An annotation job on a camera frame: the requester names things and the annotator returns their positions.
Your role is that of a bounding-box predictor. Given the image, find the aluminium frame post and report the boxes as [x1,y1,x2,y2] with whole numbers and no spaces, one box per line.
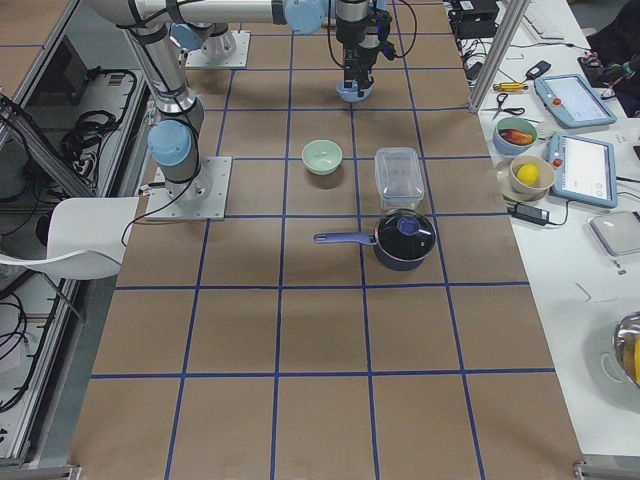
[468,0,529,114]

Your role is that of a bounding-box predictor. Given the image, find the bowl with red fruit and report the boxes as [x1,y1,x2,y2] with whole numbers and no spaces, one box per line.
[492,117,537,156]

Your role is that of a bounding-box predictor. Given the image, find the beige bowl with lemon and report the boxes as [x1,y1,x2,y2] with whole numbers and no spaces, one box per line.
[508,156,555,195]

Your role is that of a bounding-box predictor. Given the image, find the white chair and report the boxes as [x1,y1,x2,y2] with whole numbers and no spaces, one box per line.
[1,197,139,280]

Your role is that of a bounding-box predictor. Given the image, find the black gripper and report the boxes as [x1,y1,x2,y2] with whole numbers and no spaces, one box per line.
[335,0,392,96]

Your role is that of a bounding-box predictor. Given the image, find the beige plate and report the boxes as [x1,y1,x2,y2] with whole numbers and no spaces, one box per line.
[497,161,551,202]

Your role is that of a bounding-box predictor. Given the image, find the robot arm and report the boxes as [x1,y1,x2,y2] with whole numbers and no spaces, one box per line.
[90,1,397,112]
[90,1,204,202]

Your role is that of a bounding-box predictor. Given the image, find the black power adapter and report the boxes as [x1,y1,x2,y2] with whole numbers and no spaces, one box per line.
[507,203,549,226]

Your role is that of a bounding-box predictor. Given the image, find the blue teach pendant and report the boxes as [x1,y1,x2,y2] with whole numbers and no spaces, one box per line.
[533,74,617,129]
[547,133,618,209]

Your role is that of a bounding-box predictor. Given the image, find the clear plastic food container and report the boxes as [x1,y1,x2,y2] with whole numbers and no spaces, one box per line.
[374,147,424,211]

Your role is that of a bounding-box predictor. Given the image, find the dark blue saucepan with lid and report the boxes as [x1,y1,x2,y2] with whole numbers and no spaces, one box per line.
[313,209,436,271]

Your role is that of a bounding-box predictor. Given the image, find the blue teach pendant far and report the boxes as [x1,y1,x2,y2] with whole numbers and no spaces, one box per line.
[533,74,617,129]

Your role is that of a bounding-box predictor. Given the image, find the green bowl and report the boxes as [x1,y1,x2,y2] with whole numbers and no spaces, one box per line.
[302,139,343,176]

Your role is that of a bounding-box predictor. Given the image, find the steel bowl with banana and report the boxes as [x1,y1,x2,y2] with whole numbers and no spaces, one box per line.
[600,311,639,387]

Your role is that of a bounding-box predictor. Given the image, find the blue bowl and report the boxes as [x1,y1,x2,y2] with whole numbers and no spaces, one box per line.
[336,81,373,103]

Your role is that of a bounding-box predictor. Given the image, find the black handled scissors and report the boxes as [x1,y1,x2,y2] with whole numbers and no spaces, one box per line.
[493,92,526,119]

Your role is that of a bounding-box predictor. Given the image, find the orange handled screwdriver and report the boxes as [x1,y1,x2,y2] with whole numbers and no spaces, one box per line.
[493,82,529,93]

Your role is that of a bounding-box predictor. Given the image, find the blue teach pendant near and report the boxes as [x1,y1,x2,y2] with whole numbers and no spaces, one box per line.
[547,133,618,209]

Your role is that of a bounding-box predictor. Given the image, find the white lidded box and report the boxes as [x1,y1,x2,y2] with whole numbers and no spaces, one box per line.
[588,211,640,256]

